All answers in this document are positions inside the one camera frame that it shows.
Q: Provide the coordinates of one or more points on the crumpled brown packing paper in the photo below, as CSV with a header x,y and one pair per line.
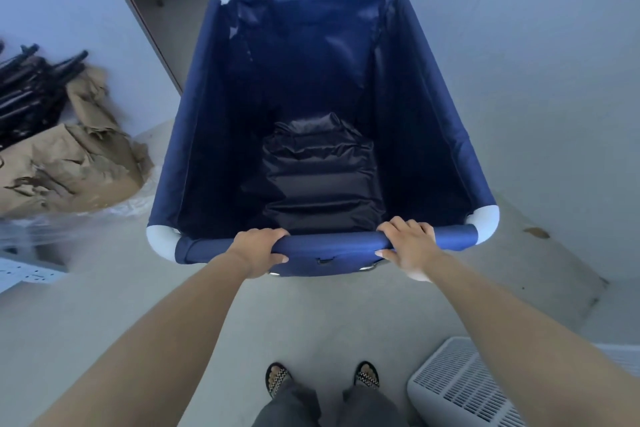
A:
x,y
70,151

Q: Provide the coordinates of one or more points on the person's grey trousers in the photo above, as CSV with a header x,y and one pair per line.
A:
x,y
325,406

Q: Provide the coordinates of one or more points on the black plastic bag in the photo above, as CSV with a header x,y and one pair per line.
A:
x,y
320,176

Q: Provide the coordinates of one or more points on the person's left sandal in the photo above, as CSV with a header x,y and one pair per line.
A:
x,y
277,377

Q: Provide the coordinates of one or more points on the person's right sandal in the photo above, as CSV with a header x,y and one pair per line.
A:
x,y
367,374

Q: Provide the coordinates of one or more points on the person's left forearm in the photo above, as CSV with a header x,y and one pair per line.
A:
x,y
150,341

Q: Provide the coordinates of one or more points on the person's right hand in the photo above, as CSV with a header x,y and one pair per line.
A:
x,y
411,251

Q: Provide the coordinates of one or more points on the person's left hand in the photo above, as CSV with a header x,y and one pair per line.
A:
x,y
255,250

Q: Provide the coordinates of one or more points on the person's right thumb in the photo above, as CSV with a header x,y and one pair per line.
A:
x,y
385,254

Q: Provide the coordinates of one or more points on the blue fabric laundry cart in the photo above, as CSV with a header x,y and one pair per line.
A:
x,y
320,106

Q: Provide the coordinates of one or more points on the person's right forearm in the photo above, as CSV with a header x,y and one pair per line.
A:
x,y
520,341

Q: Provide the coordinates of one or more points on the white grilled appliance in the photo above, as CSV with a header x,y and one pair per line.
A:
x,y
495,384

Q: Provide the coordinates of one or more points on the pile of black metal rods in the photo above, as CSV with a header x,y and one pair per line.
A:
x,y
30,91

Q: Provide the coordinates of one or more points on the white perforated metal shelf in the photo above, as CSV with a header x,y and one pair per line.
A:
x,y
22,274

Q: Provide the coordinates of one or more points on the person's left thumb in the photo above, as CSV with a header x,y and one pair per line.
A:
x,y
280,258

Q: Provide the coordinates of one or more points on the person's sandal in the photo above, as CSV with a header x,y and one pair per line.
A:
x,y
367,374
277,377

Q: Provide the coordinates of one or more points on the clear plastic sheet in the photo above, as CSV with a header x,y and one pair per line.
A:
x,y
60,226

